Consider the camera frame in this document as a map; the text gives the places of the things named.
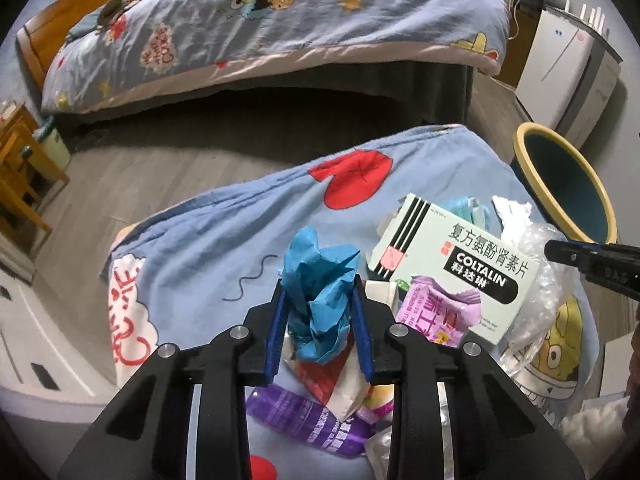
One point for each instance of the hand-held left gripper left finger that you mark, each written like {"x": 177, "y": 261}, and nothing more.
{"x": 276, "y": 332}

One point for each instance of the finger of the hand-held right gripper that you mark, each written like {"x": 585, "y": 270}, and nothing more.
{"x": 565, "y": 251}

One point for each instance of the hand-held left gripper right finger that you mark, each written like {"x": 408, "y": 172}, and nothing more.
{"x": 363, "y": 332}

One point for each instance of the blue paper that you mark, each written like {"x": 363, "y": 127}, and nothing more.
{"x": 320, "y": 280}

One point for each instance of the yellow-rimmed teal trash bin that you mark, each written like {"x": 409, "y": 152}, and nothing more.
{"x": 565, "y": 180}

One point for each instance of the pink snack wrapper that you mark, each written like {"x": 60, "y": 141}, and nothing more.
{"x": 435, "y": 310}

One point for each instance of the blue face mask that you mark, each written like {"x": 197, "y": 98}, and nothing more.
{"x": 467, "y": 207}

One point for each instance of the clear plastic bag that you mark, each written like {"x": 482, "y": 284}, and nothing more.
{"x": 542, "y": 300}

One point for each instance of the red and white paper wrapper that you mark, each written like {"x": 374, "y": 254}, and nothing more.
{"x": 325, "y": 382}

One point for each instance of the crumpled white paper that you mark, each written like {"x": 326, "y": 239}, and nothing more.
{"x": 510, "y": 212}

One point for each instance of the yellow and pink packet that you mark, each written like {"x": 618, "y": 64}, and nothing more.
{"x": 377, "y": 402}

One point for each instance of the purple packet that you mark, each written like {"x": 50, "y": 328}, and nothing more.
{"x": 300, "y": 415}

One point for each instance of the white cardboard box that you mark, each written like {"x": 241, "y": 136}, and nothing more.
{"x": 617, "y": 365}

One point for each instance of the green and white medicine box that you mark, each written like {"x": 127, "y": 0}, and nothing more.
{"x": 470, "y": 250}

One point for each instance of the cartoon printed blue blanket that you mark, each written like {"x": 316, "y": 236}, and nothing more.
{"x": 210, "y": 240}

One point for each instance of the white fluffy cloth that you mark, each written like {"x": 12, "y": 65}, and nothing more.
{"x": 595, "y": 422}

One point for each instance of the grey cabinet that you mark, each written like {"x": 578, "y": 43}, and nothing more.
{"x": 602, "y": 85}

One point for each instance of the white appliance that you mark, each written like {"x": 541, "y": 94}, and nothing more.
{"x": 550, "y": 70}

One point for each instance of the wooden nightstand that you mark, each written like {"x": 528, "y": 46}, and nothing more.
{"x": 520, "y": 50}

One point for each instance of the white drawer cabinet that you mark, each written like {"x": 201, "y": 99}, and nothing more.
{"x": 40, "y": 330}

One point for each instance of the white antenna router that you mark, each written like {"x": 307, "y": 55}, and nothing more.
{"x": 585, "y": 12}

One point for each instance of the dark bed skirt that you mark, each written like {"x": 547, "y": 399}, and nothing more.
{"x": 300, "y": 80}

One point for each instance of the green and white bucket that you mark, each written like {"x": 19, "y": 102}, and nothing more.
{"x": 52, "y": 142}

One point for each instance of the wooden chair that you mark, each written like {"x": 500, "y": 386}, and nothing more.
{"x": 20, "y": 170}

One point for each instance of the bed with cartoon quilt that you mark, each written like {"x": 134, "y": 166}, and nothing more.
{"x": 280, "y": 15}

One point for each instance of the small brown cloth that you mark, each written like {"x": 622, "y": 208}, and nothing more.
{"x": 110, "y": 10}

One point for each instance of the wooden bed headboard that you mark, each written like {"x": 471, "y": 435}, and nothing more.
{"x": 55, "y": 30}

